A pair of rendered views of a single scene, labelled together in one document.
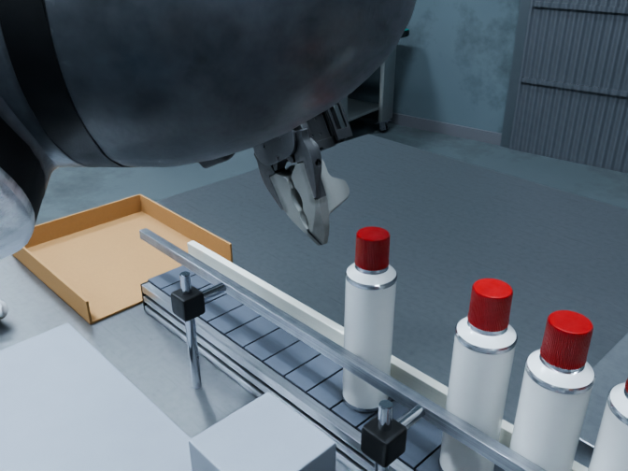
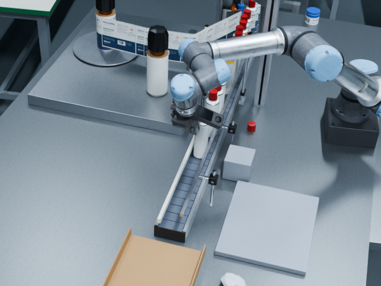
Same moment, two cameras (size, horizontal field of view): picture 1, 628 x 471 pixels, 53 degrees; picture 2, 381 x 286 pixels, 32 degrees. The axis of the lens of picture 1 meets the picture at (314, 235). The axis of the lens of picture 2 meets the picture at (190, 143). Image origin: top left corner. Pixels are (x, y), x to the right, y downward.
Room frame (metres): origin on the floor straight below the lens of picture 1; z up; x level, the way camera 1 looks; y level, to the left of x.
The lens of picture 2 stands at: (1.60, 1.51, 2.46)
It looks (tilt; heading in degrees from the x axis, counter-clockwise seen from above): 39 degrees down; 237
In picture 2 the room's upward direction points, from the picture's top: 3 degrees clockwise
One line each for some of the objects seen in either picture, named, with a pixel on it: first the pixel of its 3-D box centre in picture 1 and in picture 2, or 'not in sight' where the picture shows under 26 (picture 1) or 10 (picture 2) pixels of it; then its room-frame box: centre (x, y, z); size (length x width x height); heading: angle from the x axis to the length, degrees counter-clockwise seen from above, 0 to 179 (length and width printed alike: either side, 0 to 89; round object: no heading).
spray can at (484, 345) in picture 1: (478, 384); (211, 113); (0.44, -0.15, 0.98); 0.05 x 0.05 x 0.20
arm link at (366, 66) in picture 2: not in sight; (360, 78); (-0.12, 0.04, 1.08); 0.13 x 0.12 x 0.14; 84
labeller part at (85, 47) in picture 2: not in sight; (106, 47); (0.52, -0.91, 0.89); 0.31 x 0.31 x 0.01
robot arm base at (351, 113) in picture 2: not in sight; (352, 101); (-0.12, 0.03, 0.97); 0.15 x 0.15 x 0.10
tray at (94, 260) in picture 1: (119, 249); (153, 273); (0.95, 0.34, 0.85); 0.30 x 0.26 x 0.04; 44
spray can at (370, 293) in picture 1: (368, 321); (201, 133); (0.54, -0.06, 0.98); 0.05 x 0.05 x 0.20
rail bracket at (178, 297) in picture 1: (205, 324); (206, 187); (0.63, 0.13, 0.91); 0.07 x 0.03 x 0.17; 134
